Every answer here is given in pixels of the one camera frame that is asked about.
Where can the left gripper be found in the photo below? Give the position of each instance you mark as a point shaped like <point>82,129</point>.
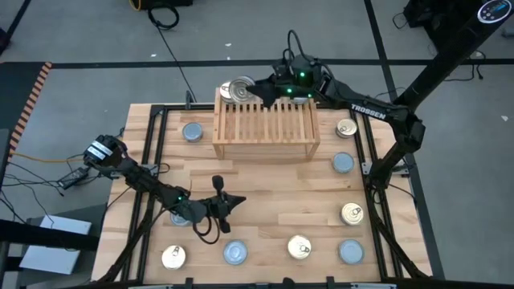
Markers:
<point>214,206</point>

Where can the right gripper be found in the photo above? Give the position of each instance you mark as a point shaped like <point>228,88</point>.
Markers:
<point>301,76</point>

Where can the blue label salmon can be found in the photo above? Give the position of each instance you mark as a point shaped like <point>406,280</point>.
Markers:
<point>224,92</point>
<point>173,257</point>
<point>346,127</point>
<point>240,89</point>
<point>299,246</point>
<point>352,213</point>

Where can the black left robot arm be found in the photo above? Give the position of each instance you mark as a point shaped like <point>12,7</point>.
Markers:
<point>140,178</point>

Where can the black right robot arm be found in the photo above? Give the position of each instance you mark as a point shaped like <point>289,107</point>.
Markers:
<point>369,110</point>

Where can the wooden slatted shelf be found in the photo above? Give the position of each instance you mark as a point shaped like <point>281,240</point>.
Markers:
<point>267,128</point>

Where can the black table clamp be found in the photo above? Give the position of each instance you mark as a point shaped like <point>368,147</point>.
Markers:
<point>330,282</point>
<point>188,282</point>

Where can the black power adapter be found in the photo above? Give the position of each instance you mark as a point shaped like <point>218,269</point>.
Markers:
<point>72,177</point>

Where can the black tower fan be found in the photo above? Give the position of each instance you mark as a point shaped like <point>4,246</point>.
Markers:
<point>441,60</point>

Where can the white flat board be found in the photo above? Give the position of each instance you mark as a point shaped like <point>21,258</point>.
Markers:
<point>52,259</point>

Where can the black metal beam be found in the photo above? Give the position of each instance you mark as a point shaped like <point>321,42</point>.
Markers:
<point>40,237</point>

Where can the black orange striped mat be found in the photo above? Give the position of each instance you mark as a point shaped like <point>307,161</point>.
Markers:
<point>30,100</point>

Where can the black metal table frame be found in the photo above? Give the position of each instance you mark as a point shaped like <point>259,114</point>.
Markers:
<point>176,107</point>

